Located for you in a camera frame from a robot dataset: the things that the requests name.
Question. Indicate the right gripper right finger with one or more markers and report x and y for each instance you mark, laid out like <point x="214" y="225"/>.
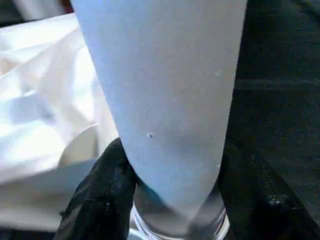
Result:
<point x="262" y="207"/>

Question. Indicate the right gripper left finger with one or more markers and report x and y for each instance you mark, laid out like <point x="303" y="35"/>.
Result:
<point x="100" y="200"/>

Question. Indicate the white plastic table top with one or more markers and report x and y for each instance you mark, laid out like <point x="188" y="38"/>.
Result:
<point x="45" y="100"/>

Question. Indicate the white plastic table leg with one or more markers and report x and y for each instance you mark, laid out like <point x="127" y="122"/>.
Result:
<point x="162" y="87"/>

